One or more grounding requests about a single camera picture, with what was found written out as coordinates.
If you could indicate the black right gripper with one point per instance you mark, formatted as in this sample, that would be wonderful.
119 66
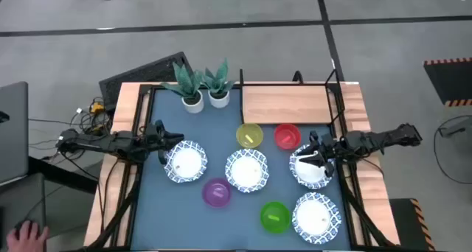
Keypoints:
333 149

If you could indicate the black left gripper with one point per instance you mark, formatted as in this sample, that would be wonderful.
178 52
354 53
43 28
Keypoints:
153 139

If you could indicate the blue patterned paper bowl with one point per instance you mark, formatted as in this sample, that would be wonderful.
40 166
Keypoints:
306 172
246 170
315 218
186 163

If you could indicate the red plastic bowl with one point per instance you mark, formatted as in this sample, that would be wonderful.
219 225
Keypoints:
287 137

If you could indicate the yellow plastic bowl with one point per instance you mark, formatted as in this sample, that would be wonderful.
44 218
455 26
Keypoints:
249 136

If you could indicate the purple plastic bowl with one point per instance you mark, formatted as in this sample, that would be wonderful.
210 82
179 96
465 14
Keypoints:
217 193

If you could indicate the green plastic bowl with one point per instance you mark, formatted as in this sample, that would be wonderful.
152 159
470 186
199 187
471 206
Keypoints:
275 217

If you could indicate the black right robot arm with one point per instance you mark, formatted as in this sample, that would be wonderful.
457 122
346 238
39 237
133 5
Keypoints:
380 138

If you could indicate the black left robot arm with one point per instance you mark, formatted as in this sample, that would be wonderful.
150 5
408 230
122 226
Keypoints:
107 143

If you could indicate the large potted snake plant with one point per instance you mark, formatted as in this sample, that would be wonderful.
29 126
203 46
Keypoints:
192 102

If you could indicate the small potted snake plant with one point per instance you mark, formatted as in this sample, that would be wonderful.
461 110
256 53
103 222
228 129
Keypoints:
219 99

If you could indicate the black perforated floor mat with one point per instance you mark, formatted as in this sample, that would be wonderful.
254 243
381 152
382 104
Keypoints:
147 75

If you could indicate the hazard striped black floor mat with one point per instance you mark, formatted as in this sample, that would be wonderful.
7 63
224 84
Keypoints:
405 226
451 82

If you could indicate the grey foot pedal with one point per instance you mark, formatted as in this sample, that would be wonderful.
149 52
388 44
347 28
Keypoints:
455 128

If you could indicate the grey laptop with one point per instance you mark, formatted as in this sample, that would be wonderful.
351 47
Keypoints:
13 134

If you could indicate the grey side desk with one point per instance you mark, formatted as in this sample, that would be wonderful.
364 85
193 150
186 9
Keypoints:
22 200

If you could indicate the black computer mouse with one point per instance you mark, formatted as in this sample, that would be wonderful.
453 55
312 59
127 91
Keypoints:
22 224

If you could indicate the person's hand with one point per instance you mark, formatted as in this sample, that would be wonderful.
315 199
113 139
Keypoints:
27 241

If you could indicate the black metal table frame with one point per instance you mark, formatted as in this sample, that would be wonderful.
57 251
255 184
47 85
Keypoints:
146 91

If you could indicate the wooden shelf with black frame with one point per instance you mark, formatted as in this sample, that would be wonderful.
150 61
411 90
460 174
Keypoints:
285 104

